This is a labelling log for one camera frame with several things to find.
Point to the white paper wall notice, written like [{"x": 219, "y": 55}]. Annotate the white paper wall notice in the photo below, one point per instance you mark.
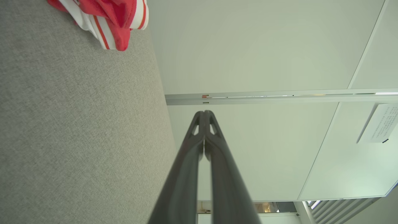
[{"x": 381, "y": 124}]

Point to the grey slatted panel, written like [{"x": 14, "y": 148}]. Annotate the grey slatted panel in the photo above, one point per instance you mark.
[{"x": 342, "y": 211}]

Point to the aluminium wall rail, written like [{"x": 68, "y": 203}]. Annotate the aluminium wall rail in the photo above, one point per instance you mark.
[{"x": 279, "y": 99}]

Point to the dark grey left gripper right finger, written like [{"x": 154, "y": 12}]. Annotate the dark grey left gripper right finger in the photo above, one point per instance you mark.
[{"x": 230, "y": 193}]

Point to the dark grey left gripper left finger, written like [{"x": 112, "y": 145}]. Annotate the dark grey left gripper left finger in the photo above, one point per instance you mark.
[{"x": 180, "y": 186}]

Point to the grey fabric sofa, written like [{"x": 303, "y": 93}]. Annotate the grey fabric sofa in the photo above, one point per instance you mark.
[{"x": 77, "y": 124}]

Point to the red and white jersey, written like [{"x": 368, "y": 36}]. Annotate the red and white jersey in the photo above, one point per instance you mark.
[{"x": 118, "y": 12}]

